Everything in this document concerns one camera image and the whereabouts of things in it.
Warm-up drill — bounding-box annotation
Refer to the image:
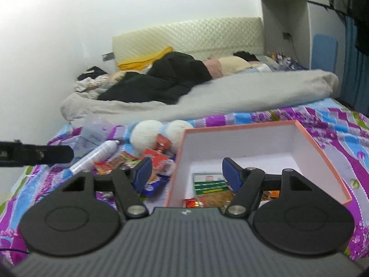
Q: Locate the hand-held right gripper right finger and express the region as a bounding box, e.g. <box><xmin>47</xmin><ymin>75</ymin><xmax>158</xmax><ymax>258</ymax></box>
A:
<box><xmin>222</xmin><ymin>157</ymin><xmax>320</xmax><ymax>217</ymax></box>

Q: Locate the black cable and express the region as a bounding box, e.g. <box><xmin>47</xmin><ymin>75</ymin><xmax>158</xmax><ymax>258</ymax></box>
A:
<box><xmin>0</xmin><ymin>248</ymin><xmax>31</xmax><ymax>255</ymax></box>

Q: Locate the blue padded panel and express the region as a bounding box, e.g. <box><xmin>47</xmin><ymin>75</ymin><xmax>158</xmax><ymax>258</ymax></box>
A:
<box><xmin>312</xmin><ymin>34</ymin><xmax>338</xmax><ymax>72</ymax></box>

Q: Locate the beige floral quilt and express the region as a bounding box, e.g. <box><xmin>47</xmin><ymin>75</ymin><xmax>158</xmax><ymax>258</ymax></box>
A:
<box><xmin>96</xmin><ymin>71</ymin><xmax>130</xmax><ymax>88</ymax></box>

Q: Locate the black cloth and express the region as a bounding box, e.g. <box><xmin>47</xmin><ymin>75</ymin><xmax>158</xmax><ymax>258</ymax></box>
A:
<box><xmin>233</xmin><ymin>50</ymin><xmax>261</xmax><ymax>62</ymax></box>

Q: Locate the cream quilted headboard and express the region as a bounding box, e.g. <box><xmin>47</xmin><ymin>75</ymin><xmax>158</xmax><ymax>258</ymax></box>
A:
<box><xmin>112</xmin><ymin>17</ymin><xmax>264</xmax><ymax>70</ymax></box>

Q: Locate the white plush toy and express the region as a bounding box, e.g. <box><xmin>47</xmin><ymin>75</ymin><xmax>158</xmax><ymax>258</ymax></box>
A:
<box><xmin>131</xmin><ymin>120</ymin><xmax>195</xmax><ymax>155</ymax></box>

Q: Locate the white cabinet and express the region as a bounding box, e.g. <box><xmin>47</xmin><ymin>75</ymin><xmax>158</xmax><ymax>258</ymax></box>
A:
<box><xmin>256</xmin><ymin>0</ymin><xmax>346</xmax><ymax>72</ymax></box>

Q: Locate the pile of clothes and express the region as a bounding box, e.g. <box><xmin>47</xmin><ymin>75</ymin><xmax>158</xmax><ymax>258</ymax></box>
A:
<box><xmin>73</xmin><ymin>66</ymin><xmax>110</xmax><ymax>93</ymax></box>

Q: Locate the orange snack packet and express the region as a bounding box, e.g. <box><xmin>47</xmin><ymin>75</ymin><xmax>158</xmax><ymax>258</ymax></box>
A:
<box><xmin>261</xmin><ymin>189</ymin><xmax>281</xmax><ymax>201</ymax></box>

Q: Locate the white spray bottle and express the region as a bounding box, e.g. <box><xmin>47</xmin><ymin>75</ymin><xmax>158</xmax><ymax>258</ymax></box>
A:
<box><xmin>62</xmin><ymin>140</ymin><xmax>120</xmax><ymax>179</ymax></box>

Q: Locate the yellow cloth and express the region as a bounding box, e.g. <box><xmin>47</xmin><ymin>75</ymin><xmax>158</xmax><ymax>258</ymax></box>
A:
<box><xmin>118</xmin><ymin>46</ymin><xmax>173</xmax><ymax>71</ymax></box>

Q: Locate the red snack wrapper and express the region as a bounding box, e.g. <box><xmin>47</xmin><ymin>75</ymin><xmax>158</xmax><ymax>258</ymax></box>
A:
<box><xmin>156</xmin><ymin>134</ymin><xmax>172</xmax><ymax>152</ymax></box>

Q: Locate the beige pillow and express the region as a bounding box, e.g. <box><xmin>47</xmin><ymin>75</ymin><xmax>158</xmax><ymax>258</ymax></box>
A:
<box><xmin>217</xmin><ymin>55</ymin><xmax>251</xmax><ymax>75</ymax></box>

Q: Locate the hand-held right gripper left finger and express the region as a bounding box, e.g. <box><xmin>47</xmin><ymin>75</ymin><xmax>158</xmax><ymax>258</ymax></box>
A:
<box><xmin>52</xmin><ymin>156</ymin><xmax>152</xmax><ymax>218</ymax></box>

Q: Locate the red label snack packet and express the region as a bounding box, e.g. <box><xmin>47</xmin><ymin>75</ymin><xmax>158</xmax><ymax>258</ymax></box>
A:
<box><xmin>140</xmin><ymin>148</ymin><xmax>175</xmax><ymax>174</ymax></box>

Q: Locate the green clear snack packet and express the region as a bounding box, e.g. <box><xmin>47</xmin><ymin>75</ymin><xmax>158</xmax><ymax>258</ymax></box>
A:
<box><xmin>192</xmin><ymin>172</ymin><xmax>234</xmax><ymax>208</ymax></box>

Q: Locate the pink cardboard box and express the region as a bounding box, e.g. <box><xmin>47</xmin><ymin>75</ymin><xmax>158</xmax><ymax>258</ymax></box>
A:
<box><xmin>163</xmin><ymin>120</ymin><xmax>353</xmax><ymax>208</ymax></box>

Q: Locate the pale pillow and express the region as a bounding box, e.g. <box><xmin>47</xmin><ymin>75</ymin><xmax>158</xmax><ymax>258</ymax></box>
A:
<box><xmin>249</xmin><ymin>60</ymin><xmax>273</xmax><ymax>72</ymax></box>

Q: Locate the clear plastic bag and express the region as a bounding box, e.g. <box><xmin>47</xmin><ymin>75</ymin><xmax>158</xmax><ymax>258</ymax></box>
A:
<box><xmin>71</xmin><ymin>115</ymin><xmax>116</xmax><ymax>156</ymax></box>

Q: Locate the blue snack packet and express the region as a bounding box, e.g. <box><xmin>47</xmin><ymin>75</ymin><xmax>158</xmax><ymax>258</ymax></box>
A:
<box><xmin>141</xmin><ymin>173</ymin><xmax>173</xmax><ymax>197</ymax></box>

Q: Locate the grey blanket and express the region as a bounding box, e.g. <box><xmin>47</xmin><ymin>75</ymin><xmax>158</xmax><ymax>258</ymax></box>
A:
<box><xmin>60</xmin><ymin>69</ymin><xmax>340</xmax><ymax>129</ymax></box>

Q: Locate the purple patterned cloth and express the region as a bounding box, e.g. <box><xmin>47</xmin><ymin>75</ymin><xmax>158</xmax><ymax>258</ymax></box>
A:
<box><xmin>269</xmin><ymin>51</ymin><xmax>306</xmax><ymax>71</ymax></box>

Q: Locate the black jacket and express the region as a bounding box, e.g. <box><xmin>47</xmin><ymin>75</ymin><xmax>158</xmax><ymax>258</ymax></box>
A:
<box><xmin>96</xmin><ymin>51</ymin><xmax>213</xmax><ymax>105</ymax></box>

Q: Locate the small red snack packet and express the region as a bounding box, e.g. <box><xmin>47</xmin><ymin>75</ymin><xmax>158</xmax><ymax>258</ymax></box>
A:
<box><xmin>184</xmin><ymin>198</ymin><xmax>205</xmax><ymax>208</ymax></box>

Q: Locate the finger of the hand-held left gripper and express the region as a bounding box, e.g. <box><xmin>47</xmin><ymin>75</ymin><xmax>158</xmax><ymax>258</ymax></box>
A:
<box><xmin>36</xmin><ymin>145</ymin><xmax>75</xmax><ymax>165</ymax></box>

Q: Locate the blue curtain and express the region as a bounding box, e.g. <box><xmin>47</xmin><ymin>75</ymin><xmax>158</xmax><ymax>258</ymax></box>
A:
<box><xmin>340</xmin><ymin>16</ymin><xmax>369</xmax><ymax>113</ymax></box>

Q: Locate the pink pillow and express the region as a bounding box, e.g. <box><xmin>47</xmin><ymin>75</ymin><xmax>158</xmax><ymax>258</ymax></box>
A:
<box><xmin>203</xmin><ymin>58</ymin><xmax>222</xmax><ymax>78</ymax></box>

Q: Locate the purple floral bed sheet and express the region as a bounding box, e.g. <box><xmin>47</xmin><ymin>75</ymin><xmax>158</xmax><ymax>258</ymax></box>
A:
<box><xmin>0</xmin><ymin>98</ymin><xmax>369</xmax><ymax>266</ymax></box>

